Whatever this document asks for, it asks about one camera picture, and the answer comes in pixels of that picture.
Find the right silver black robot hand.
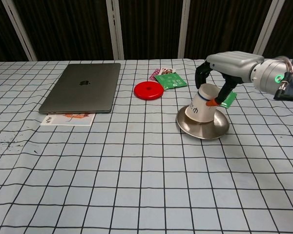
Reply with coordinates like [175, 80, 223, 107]
[194, 51, 265, 108]

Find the white paper cup blue print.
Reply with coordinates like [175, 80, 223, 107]
[185, 83, 222, 123]

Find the round metal plate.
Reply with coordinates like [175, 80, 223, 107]
[175, 106, 230, 140]

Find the green foil sachet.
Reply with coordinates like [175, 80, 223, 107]
[153, 72, 188, 91]
[219, 91, 237, 109]

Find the face playing card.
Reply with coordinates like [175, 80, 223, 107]
[158, 67, 177, 76]

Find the red round plastic disc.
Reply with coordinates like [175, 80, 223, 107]
[133, 81, 165, 101]

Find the light blue checked tablecloth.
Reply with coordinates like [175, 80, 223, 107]
[0, 58, 293, 234]

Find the grey closed laptop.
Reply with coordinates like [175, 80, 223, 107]
[38, 63, 122, 115]

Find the white card with orange leaf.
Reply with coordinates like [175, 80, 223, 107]
[40, 112, 96, 127]

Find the white metal frame post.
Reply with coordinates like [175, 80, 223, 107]
[177, 0, 191, 59]
[1, 0, 38, 61]
[105, 0, 125, 60]
[251, 0, 286, 59]

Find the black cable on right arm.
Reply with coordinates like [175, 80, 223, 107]
[273, 56, 293, 101]

